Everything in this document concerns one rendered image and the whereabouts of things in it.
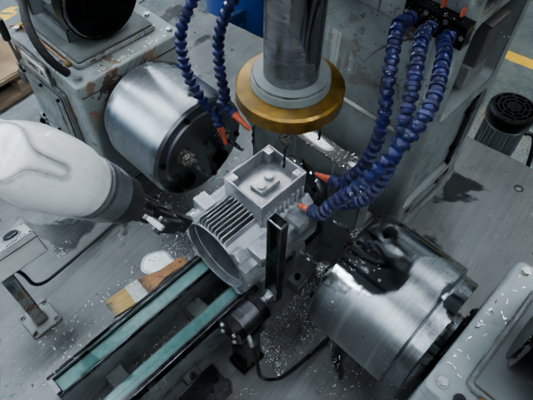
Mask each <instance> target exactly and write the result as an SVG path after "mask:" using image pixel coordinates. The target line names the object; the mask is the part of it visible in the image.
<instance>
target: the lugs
mask: <svg viewBox="0 0 533 400"><path fill-rule="evenodd" d="M297 202H298V203H301V204H305V205H311V204H313V200H312V198H311V197H310V195H309V193H303V195H302V196H299V197H298V200H297ZM186 216H188V217H190V219H192V220H193V223H196V222H197V221H198V218H200V217H201V216H202V213H201V211H200V210H199V209H192V210H191V211H190V212H188V213H187V214H186ZM192 249H193V250H194V252H195V253H196V255H197V256H200V255H199V254H198V252H197V250H196V249H195V247H194V246H193V247H192ZM229 255H230V256H231V257H232V259H233V261H234V263H235V264H239V265H241V264H242V263H243V262H244V261H245V260H247V259H248V256H247V254H246V252H245V251H244V250H243V248H241V247H236V248H235V249H233V250H232V251H231V252H230V253H229ZM232 288H233V289H234V291H235V292H236V293H237V294H243V293H244V292H245V291H244V290H243V289H241V288H240V287H232Z"/></svg>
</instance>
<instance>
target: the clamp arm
mask: <svg viewBox="0 0 533 400"><path fill-rule="evenodd" d="M288 229H289V222H288V221H287V220H285V219H284V218H283V217H281V216H280V215H279V214H278V213H276V212H275V213H273V214H272V215H270V216H269V217H268V218H267V226H266V275H265V290H264V292H265V291H266V290H267V292H265V293H264V292H263V293H264V294H266V295H268V294H269V292H270V293H271V294H272V295H271V294H270V295H269V296H268V297H269V298H270V299H271V300H270V301H271V302H272V301H273V302H274V303H276V302H277V301H279V300H280V299H281V298H282V289H283V280H284V275H285V263H286V246H287V237H288Z"/></svg>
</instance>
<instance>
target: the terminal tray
mask: <svg viewBox="0 0 533 400"><path fill-rule="evenodd" d="M267 149H271V152H268V151H267ZM282 158H283V154H281V153H280V152H279V151H277V150H276V149H275V148H273V147H272V146H270V145H269V144H268V145H267V146H266V147H265V148H264V149H262V150H261V151H260V152H258V153H256V154H255V155H254V156H252V157H251V158H250V159H249V160H247V161H246V162H244V163H243V164H241V165H240V166H239V167H238V168H236V169H235V170H234V171H232V172H231V173H229V174H228V175H226V176H225V177H224V188H225V193H226V197H228V196H229V195H230V197H233V198H234V200H235V199H236V201H237V202H238V201H240V205H241V204H243V207H247V211H248V210H250V215H251V214H252V213H253V218H255V217H257V224H258V225H259V227H260V228H264V229H265V228H266V227H267V218H268V217H269V216H270V215H272V214H273V213H275V212H276V213H278V214H279V215H281V213H285V209H287V210H288V209H289V208H290V206H293V203H294V202H297V200H298V197H299V196H302V195H303V193H304V187H305V179H306V172H305V171H304V170H302V169H301V168H300V167H298V166H297V165H296V164H295V163H293V162H292V161H291V160H289V159H288V158H286V167H285V168H283V167H282V164H283V162H282ZM296 171H299V172H300V174H296ZM232 175H234V176H235V178H234V179H231V176H232ZM260 199H263V200H264V202H262V203H261V202H259V200H260Z"/></svg>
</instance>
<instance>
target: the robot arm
mask: <svg viewBox="0 0 533 400"><path fill-rule="evenodd" d="M0 199H1V200H4V201H6V202H8V203H10V204H12V205H14V206H17V207H20V208H22V209H26V210H31V211H34V212H38V213H47V214H51V215H56V216H61V217H68V216H74V217H78V218H82V219H87V220H89V221H94V222H97V223H109V222H112V223H116V224H125V223H128V222H130V221H137V222H138V221H140V222H142V223H144V224H148V223H151V224H152V227H151V228H152V229H154V230H153V231H154V233H155V234H157V235H160V233H169V234H175V233H176V232H177V231H179V232H181V233H184V232H185V231H186V230H187V229H188V228H189V227H190V225H191V224H192V223H193V220H192V219H190V217H188V216H186V215H185V214H182V213H179V212H177V211H175V210H172V209H170V207H171V205H170V204H168V203H167V202H166V204H165V205H164V206H163V205H161V204H160V202H159V200H157V199H154V198H152V197H151V196H149V195H147V194H145V193H144V188H143V187H142V185H141V184H140V182H139V181H137V180H136V179H134V178H133V177H131V176H130V175H128V174H127V173H126V172H125V171H124V170H123V169H121V168H120V166H119V165H118V166H117V165H116V164H114V163H113V162H110V161H108V160H107V159H106V158H104V157H102V156H99V155H98V154H97V153H96V151H95V150H93V149H92V148H91V147H90V146H88V145H87V144H85V143H83V142H82V141H81V140H79V139H77V138H75V137H73V136H71V135H69V134H67V133H65V132H63V131H61V130H58V129H56V128H53V127H51V126H49V125H46V124H43V123H40V122H36V121H26V120H4V119H1V118H0Z"/></svg>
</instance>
